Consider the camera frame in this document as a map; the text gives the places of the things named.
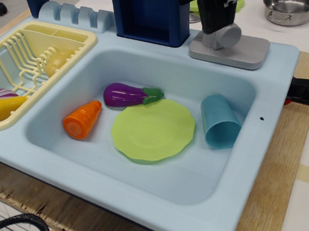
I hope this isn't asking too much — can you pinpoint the grey toy faucet lever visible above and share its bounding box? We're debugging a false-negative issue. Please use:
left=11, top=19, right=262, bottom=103
left=189, top=23, right=270, bottom=70

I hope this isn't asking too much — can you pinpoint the green plastic plate behind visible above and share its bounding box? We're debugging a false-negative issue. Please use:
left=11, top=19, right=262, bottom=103
left=189, top=0, right=245, bottom=16

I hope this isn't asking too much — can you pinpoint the dark blue toy faucet column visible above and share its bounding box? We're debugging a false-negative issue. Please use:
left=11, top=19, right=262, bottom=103
left=112, top=0, right=190, bottom=48

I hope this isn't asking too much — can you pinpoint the stainless steel pot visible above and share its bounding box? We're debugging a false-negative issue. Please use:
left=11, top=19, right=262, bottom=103
left=263, top=0, right=309, bottom=26

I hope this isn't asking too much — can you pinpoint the blue plastic cup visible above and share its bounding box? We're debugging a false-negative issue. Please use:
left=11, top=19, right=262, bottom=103
left=200, top=94, right=242, bottom=149

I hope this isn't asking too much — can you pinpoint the black clamp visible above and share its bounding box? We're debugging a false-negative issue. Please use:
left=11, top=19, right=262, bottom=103
left=284, top=77, right=309, bottom=106

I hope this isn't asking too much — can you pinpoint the purple toy eggplant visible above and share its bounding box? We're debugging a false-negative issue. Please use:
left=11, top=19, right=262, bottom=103
left=103, top=82, right=164, bottom=107

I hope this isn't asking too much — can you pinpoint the lime green plastic plate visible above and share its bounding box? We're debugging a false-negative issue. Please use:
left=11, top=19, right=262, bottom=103
left=111, top=99, right=196, bottom=164

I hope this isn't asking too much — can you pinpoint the light blue toy sink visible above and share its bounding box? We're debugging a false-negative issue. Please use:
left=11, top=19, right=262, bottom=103
left=0, top=0, right=309, bottom=231

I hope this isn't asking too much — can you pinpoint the pale yellow toy potato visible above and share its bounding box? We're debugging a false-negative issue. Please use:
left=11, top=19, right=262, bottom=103
left=44, top=50, right=74, bottom=77

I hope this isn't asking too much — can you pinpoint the orange toy carrot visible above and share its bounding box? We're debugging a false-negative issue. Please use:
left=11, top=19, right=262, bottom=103
left=63, top=100, right=102, bottom=140

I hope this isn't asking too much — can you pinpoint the black chair caster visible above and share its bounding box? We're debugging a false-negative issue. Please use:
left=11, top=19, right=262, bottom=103
left=0, top=0, right=9, bottom=17

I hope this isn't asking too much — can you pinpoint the cream plastic dish rack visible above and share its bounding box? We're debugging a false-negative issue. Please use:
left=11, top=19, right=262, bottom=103
left=0, top=21, right=98, bottom=131

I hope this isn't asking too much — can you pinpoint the yellow toy squash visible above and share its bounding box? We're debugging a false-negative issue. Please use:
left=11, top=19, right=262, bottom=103
left=0, top=96, right=27, bottom=121

